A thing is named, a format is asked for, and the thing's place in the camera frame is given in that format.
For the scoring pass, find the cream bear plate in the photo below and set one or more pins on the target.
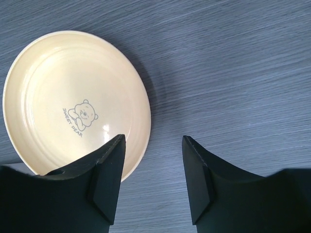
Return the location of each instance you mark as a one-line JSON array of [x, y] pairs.
[[66, 94]]

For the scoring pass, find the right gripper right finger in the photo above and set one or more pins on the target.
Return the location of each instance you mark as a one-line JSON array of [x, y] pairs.
[[227, 199]]

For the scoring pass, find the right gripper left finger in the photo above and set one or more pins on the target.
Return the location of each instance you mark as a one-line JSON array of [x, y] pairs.
[[80, 197]]

